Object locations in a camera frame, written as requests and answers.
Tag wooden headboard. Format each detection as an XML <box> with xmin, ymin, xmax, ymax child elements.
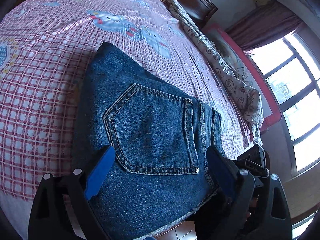
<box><xmin>184</xmin><ymin>0</ymin><xmax>218</xmax><ymax>28</ymax></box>

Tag pink bed guard rail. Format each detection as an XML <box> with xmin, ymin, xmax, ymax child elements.
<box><xmin>203</xmin><ymin>23</ymin><xmax>282</xmax><ymax>131</ymax></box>

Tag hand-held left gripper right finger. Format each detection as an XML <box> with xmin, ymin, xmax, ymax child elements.
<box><xmin>195</xmin><ymin>145</ymin><xmax>293</xmax><ymax>240</ymax></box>

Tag window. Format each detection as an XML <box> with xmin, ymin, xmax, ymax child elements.
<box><xmin>249</xmin><ymin>29</ymin><xmax>320</xmax><ymax>176</ymax></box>

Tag blue denim pants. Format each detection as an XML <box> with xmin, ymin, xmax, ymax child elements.
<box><xmin>72</xmin><ymin>42</ymin><xmax>227</xmax><ymax>240</ymax></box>

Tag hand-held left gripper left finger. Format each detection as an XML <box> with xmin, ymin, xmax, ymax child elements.
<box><xmin>27</xmin><ymin>146</ymin><xmax>116</xmax><ymax>240</ymax></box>

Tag brown curtain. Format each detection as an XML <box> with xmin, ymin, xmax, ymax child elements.
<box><xmin>226</xmin><ymin>0</ymin><xmax>306</xmax><ymax>53</ymax></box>

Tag swirl patterned quilt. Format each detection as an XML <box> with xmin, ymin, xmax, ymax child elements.
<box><xmin>162</xmin><ymin>0</ymin><xmax>263</xmax><ymax>146</ymax></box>

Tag pink plaid bedsheet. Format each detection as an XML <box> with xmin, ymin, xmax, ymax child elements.
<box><xmin>0</xmin><ymin>0</ymin><xmax>253</xmax><ymax>240</ymax></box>

